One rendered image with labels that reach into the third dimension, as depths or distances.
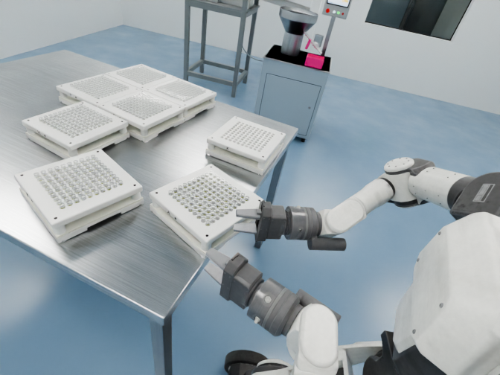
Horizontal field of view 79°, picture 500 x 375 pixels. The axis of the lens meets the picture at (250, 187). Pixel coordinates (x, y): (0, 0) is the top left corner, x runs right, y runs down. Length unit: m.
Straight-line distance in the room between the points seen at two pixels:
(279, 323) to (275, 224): 0.26
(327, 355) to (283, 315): 0.10
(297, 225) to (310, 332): 0.29
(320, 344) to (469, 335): 0.21
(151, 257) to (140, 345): 0.90
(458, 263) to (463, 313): 0.08
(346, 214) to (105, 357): 1.29
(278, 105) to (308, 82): 0.36
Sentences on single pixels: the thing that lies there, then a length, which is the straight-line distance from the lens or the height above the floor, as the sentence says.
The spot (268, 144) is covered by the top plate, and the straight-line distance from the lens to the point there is 1.19.
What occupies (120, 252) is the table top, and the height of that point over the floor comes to 0.88.
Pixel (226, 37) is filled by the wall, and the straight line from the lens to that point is 5.99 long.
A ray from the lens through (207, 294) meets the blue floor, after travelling 1.80.
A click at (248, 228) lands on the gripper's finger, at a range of 0.80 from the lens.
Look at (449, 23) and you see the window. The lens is 6.01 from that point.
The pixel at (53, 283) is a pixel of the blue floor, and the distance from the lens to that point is 1.96.
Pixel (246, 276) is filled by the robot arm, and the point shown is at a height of 1.03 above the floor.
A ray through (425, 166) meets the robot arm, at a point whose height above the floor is 1.16.
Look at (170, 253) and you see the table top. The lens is 0.85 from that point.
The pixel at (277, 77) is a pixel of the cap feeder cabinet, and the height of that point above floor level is 0.61.
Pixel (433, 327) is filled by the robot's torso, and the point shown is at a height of 1.16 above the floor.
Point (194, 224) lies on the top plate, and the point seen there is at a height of 0.95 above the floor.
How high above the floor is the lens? 1.54
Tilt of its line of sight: 38 degrees down
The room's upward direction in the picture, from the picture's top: 11 degrees clockwise
